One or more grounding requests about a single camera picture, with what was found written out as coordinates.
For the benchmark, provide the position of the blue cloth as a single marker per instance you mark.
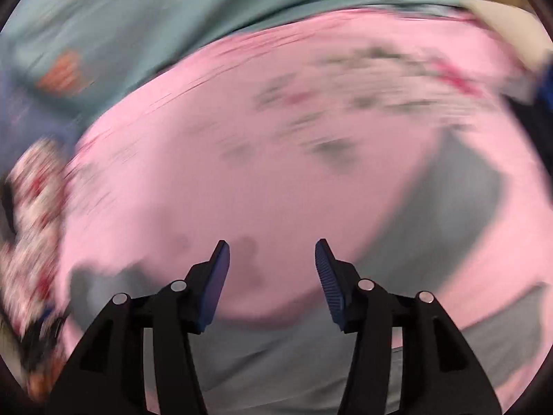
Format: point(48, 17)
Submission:
point(26, 125)

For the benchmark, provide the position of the white red floral pillow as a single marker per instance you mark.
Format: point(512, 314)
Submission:
point(34, 207)

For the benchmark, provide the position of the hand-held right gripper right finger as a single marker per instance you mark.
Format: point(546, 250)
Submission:
point(329, 287)

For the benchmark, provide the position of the pink floral bedsheet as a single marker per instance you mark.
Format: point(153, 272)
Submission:
point(173, 181)

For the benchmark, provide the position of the grey pants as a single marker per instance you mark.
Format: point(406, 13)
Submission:
point(453, 207)

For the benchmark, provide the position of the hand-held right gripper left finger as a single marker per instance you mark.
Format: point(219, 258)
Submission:
point(215, 287)

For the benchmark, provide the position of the teal printed blanket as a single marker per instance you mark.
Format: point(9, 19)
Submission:
point(173, 21)

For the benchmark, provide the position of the dark blue object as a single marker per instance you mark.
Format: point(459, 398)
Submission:
point(545, 86)

